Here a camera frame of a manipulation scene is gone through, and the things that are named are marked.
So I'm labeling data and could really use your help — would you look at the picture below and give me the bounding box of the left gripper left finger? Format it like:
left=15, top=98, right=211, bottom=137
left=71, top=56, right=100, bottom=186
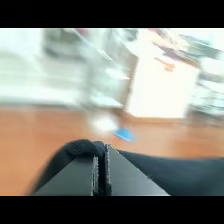
left=33, top=154, right=100, bottom=197

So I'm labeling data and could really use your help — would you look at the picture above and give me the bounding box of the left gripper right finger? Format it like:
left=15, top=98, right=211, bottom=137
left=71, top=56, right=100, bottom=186
left=103, top=143, right=171, bottom=197

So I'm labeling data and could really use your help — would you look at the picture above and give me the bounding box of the black garment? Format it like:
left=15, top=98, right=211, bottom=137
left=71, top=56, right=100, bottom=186
left=32, top=138, right=224, bottom=197

